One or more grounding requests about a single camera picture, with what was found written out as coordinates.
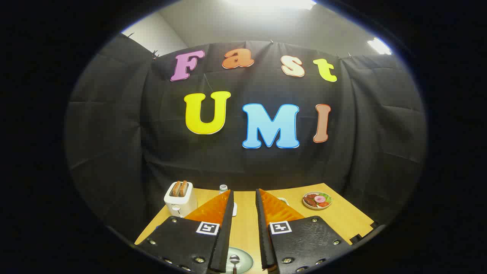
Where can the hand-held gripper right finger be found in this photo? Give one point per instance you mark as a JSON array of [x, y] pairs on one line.
[[262, 228]]

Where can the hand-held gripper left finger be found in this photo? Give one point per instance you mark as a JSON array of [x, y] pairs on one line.
[[227, 228]]

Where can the white square coaster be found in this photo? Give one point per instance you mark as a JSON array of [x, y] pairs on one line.
[[234, 209]]

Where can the pale green plate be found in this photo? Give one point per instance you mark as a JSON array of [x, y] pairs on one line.
[[245, 258]]

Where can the white divided dish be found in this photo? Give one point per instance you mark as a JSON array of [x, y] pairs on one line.
[[283, 199]]

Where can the plastic water bottle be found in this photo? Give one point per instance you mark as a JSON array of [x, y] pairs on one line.
[[223, 187]]

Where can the white toaster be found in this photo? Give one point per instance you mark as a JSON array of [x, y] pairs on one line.
[[182, 205]]

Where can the white plate of food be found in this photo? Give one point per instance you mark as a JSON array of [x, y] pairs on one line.
[[308, 206]]

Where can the brown meat slices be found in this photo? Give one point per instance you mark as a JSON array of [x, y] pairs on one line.
[[310, 200]]

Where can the brown toast slice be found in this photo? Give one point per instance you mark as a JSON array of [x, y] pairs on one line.
[[175, 188], [183, 187]]

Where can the pink onion slice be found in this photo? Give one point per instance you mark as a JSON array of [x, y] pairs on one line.
[[319, 198]]

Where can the green lettuce leaf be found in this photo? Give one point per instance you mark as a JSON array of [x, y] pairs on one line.
[[327, 198]]

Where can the ceiling light panel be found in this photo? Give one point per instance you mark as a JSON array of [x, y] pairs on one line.
[[378, 45], [274, 3]]

